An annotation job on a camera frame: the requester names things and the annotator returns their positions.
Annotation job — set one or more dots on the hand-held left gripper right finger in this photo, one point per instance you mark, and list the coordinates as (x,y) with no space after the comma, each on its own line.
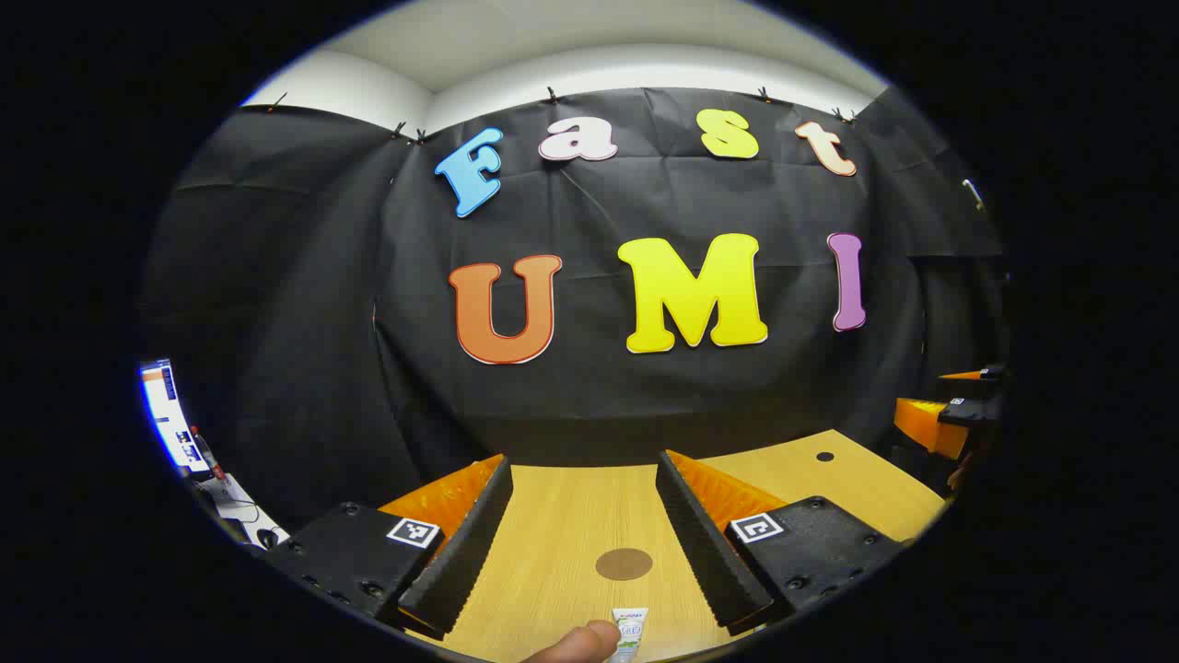
(705,543)

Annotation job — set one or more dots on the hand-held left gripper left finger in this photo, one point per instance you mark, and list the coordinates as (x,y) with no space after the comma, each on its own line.
(465,543)

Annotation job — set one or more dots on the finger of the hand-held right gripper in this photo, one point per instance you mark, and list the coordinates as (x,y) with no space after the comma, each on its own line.
(930,424)
(986,373)

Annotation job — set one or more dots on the brown round coaster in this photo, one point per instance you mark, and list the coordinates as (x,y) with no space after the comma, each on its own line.
(624,564)

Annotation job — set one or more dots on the white toothpaste tube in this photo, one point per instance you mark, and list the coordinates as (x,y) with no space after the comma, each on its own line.
(633,631)

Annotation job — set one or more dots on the wooden desktop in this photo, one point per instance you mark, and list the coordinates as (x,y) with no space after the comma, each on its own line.
(553,534)

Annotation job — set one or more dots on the grey side desk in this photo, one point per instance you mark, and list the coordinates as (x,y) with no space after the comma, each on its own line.
(239,516)

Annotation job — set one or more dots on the black backdrop cloth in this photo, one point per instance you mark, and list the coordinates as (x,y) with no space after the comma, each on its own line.
(322,322)

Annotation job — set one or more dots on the computer monitor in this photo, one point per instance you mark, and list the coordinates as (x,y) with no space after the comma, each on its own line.
(166,414)

